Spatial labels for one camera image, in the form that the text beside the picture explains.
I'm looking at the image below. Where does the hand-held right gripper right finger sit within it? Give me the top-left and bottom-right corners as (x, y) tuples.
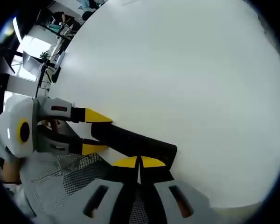
(140, 155), (217, 224)

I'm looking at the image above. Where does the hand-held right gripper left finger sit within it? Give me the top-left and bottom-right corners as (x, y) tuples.
(80, 155), (140, 224)

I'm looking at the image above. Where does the black remote control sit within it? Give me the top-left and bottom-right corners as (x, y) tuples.
(91, 122), (178, 172)

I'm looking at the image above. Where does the person's left hand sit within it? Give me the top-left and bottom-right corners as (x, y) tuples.
(1, 161), (22, 182)

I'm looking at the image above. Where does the grey mesh office chair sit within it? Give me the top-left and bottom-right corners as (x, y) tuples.
(14, 151), (178, 224)

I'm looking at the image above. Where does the pale blue box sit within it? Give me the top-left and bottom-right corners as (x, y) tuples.
(56, 50), (66, 69)

